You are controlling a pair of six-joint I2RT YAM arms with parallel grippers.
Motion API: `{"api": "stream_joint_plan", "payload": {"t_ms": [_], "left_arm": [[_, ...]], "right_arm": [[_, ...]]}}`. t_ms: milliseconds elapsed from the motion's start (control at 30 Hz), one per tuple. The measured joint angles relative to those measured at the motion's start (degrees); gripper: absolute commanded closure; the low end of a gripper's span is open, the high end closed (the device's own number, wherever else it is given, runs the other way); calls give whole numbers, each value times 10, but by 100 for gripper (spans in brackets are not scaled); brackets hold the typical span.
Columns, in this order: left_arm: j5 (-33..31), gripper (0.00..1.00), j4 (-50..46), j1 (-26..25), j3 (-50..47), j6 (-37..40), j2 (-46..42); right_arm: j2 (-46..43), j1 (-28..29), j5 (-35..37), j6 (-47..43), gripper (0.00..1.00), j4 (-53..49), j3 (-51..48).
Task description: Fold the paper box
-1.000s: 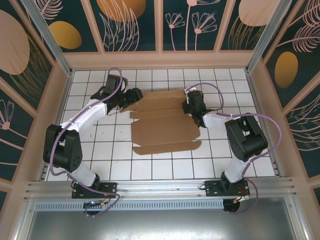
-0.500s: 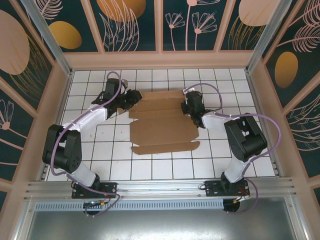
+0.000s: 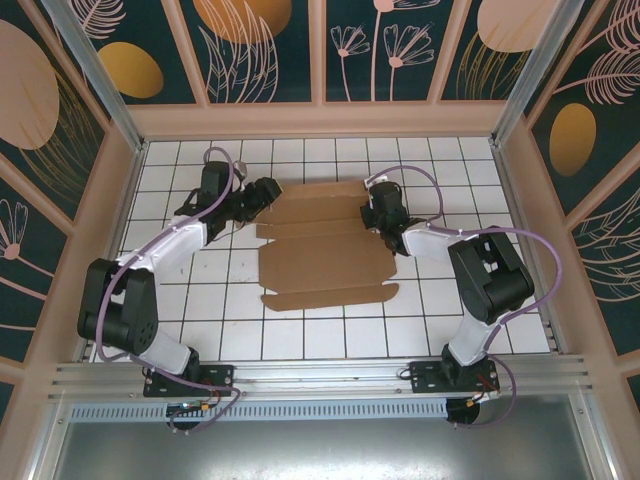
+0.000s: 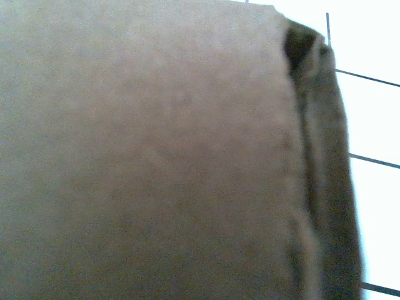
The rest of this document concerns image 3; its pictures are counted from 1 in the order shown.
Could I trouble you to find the brown cardboard box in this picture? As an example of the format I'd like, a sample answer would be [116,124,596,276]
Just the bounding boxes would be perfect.
[254,180,401,312]

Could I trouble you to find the black base plate left arm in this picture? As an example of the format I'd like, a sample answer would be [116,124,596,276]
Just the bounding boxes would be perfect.
[143,363,236,399]

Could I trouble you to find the black base plate right arm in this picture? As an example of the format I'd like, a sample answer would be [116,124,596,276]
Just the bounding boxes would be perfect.
[408,360,501,394]

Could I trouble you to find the grey metal sheet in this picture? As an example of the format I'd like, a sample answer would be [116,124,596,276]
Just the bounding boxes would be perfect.
[29,394,616,480]

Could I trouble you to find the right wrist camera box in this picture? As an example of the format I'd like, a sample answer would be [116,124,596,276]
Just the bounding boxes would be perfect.
[363,173,390,211]

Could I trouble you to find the aluminium mounting rail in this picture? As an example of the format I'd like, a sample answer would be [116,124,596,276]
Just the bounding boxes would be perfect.
[47,354,601,401]

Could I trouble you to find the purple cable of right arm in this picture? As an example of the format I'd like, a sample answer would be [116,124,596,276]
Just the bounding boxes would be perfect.
[367,165,564,431]

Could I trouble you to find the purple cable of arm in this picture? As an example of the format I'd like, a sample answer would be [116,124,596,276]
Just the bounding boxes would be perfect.
[97,147,244,434]
[367,165,564,431]

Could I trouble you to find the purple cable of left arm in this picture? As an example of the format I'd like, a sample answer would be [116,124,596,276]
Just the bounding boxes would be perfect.
[97,147,244,434]

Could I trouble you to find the aluminium frame post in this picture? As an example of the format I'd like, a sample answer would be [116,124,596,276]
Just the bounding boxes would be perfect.
[39,0,149,156]
[489,0,599,149]

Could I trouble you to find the slotted grey cable duct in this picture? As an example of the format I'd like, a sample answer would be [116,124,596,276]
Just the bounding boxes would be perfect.
[69,399,449,421]

